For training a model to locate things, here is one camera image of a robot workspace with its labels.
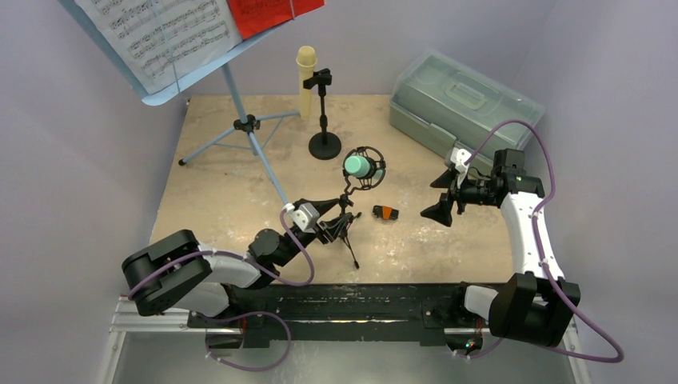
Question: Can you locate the red sheet music page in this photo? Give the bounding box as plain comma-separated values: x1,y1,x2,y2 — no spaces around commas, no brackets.
227,0,325,39

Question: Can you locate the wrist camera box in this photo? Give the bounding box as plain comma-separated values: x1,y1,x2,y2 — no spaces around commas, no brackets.
445,147,472,188
283,203,320,233

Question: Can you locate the green translucent storage case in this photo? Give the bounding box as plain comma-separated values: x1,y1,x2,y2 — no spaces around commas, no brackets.
389,50,545,174

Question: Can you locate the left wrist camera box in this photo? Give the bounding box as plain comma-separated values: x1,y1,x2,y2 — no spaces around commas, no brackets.
283,203,320,233

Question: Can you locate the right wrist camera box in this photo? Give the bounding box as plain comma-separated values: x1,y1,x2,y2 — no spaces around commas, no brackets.
445,147,472,188

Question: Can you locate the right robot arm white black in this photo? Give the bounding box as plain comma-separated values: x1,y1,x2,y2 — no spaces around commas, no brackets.
421,148,580,347

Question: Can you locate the mint green microphone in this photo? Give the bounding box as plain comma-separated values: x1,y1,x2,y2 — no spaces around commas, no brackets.
343,154,373,179

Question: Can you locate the black tripod shock-mount stand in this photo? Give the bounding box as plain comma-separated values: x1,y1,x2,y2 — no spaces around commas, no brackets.
318,146,386,269

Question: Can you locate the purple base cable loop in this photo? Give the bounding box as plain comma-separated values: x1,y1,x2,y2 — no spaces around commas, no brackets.
204,310,293,373

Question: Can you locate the black round-base mic stand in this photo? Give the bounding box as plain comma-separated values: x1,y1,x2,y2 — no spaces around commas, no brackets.
305,68,341,160

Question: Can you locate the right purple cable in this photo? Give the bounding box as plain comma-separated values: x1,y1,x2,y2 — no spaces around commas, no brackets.
465,118,625,365

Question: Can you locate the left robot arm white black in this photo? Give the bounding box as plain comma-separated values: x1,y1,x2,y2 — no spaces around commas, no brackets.
122,194,357,327

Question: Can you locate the cream yellow microphone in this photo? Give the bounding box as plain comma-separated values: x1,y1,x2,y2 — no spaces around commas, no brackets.
296,46,317,121

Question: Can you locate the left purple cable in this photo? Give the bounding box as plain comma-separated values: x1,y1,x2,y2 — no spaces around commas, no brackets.
126,209,317,301

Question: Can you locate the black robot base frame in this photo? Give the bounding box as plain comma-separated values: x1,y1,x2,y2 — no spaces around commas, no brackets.
188,283,493,354

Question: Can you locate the white sheet music page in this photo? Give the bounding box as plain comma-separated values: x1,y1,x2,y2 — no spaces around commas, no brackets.
75,0,242,94

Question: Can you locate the blue music stand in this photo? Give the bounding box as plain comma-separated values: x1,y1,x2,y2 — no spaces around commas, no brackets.
61,1,300,203

